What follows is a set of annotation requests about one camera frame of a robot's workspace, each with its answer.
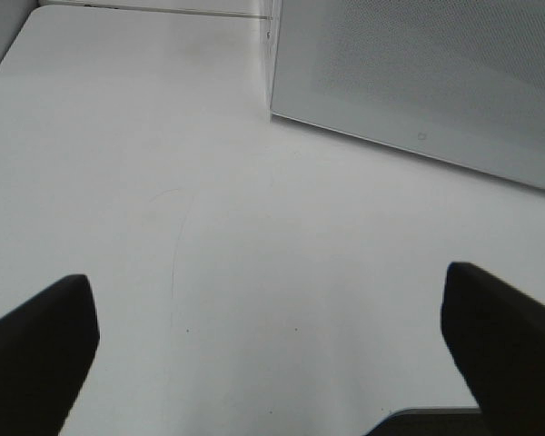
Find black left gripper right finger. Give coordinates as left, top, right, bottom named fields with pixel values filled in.
left=441, top=263, right=545, bottom=435

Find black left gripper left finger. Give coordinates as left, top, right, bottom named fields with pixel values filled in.
left=0, top=274, right=100, bottom=435

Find white microwave door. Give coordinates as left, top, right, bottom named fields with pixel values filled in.
left=270, top=1, right=545, bottom=190

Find white microwave oven body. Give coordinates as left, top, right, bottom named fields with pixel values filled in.
left=259, top=0, right=282, bottom=113

